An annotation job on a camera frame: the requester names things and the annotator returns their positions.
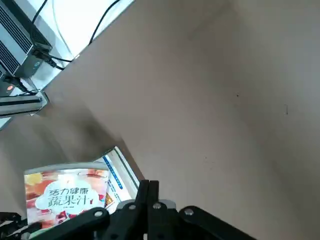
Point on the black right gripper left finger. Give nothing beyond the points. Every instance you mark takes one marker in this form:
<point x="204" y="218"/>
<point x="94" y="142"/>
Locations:
<point x="117" y="220"/>

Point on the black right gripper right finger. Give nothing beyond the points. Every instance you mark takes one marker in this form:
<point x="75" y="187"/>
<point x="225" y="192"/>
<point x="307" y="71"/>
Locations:
<point x="170" y="225"/>

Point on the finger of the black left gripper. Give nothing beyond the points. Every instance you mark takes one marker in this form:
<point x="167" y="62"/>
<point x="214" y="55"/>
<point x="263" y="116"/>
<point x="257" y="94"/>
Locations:
<point x="10" y="222"/>

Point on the colourful juice recipe book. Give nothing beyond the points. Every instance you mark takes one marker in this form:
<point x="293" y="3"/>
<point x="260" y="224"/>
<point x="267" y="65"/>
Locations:
<point x="67" y="195"/>

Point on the black power strip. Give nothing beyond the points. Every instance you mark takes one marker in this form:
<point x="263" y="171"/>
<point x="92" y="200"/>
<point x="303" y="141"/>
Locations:
<point x="8" y="88"/>

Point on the grey finned power supply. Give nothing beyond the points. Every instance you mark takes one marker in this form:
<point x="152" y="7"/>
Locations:
<point x="17" y="37"/>

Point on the aluminium frame post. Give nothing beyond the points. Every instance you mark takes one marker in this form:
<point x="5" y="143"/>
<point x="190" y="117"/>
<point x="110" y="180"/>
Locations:
<point x="20" y="103"/>

